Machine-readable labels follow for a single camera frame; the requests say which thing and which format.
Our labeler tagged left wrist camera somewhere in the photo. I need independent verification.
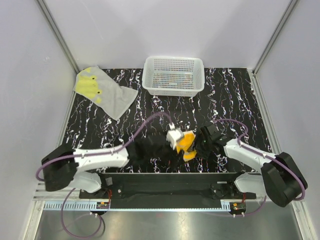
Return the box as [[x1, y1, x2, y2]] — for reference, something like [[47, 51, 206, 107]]
[[166, 128, 184, 150]]

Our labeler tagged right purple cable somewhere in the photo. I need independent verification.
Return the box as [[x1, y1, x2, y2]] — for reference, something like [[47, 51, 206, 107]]
[[212, 118, 308, 218]]

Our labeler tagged white slotted cable duct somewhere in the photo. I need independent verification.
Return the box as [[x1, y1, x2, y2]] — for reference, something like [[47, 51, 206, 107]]
[[43, 200, 246, 212]]

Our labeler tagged white plastic mesh basket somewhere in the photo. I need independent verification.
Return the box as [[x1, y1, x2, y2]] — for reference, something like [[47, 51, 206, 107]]
[[142, 56, 205, 98]]

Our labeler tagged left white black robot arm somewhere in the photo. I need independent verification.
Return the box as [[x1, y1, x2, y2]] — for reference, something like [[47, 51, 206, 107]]
[[41, 130, 183, 198]]

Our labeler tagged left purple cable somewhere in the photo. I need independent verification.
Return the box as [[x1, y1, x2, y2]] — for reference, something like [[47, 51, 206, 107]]
[[36, 112, 176, 237]]

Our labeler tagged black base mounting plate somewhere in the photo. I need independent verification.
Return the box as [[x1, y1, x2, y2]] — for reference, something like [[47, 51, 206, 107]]
[[79, 172, 243, 205]]

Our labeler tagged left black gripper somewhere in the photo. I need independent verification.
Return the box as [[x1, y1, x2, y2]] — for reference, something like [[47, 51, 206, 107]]
[[145, 137, 185, 169]]

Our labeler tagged grey towel yellow frog print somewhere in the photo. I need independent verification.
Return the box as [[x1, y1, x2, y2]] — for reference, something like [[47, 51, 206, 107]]
[[73, 66, 138, 121]]

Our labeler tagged grey and orange towel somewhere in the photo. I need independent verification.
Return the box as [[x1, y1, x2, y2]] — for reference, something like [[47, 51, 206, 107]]
[[175, 131, 197, 162]]

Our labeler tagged purple cable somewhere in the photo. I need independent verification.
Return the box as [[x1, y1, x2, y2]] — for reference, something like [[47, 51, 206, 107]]
[[36, 112, 176, 237], [212, 118, 308, 218]]

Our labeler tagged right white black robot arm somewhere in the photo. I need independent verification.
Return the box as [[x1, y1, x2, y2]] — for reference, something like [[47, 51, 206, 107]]
[[193, 123, 308, 207]]

